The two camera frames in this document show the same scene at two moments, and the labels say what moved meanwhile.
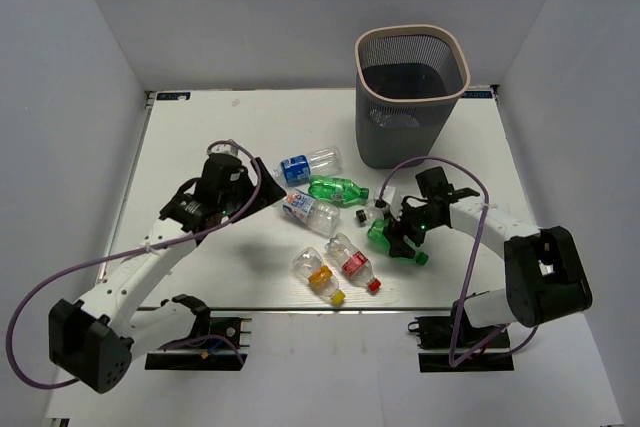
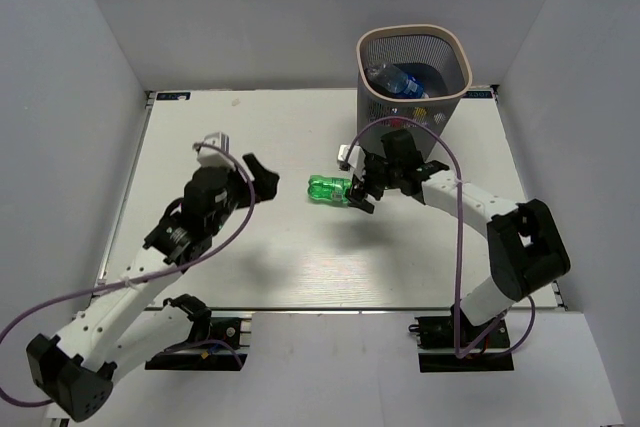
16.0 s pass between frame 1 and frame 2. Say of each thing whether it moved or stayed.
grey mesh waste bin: stayed
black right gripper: moved
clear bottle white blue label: moved
